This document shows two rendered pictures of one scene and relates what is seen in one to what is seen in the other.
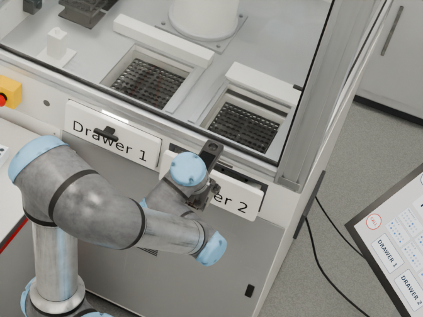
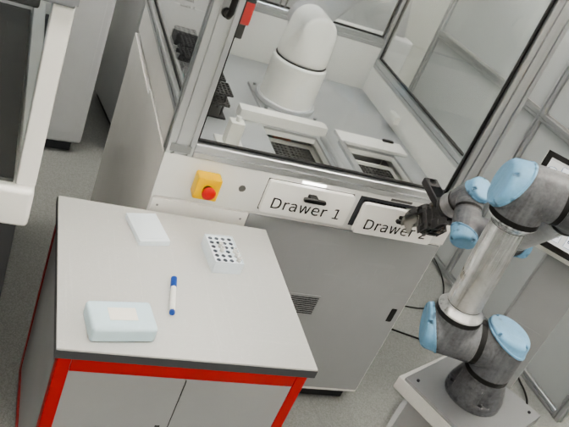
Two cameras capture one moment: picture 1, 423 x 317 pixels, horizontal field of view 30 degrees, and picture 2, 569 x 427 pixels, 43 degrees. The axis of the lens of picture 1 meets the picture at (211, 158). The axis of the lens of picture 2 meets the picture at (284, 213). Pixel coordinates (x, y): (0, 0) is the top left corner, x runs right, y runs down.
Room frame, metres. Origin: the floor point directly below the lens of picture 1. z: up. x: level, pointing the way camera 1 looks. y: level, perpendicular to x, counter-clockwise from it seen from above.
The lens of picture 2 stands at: (0.09, 1.59, 1.88)
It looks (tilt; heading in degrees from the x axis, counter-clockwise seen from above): 29 degrees down; 320
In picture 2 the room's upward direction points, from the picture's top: 24 degrees clockwise
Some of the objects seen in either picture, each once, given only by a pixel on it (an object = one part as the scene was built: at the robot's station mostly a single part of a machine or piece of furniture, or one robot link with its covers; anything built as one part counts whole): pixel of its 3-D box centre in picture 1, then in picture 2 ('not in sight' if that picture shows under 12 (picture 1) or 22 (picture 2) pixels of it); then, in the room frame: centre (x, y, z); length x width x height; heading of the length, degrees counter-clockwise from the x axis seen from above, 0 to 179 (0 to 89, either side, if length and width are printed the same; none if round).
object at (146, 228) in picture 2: not in sight; (147, 229); (1.55, 0.78, 0.77); 0.13 x 0.09 x 0.02; 0
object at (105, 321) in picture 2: not in sight; (120, 320); (1.19, 0.97, 0.78); 0.15 x 0.10 x 0.04; 84
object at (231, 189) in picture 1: (209, 185); (397, 224); (1.45, -0.01, 0.87); 0.29 x 0.02 x 0.11; 77
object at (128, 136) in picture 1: (111, 134); (307, 202); (1.55, 0.29, 0.87); 0.29 x 0.02 x 0.11; 77
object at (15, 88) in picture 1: (6, 92); (206, 186); (1.61, 0.61, 0.88); 0.07 x 0.05 x 0.07; 77
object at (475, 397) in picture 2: not in sight; (480, 380); (0.84, 0.13, 0.83); 0.15 x 0.15 x 0.10
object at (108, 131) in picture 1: (107, 132); (313, 199); (1.52, 0.29, 0.91); 0.07 x 0.04 x 0.01; 77
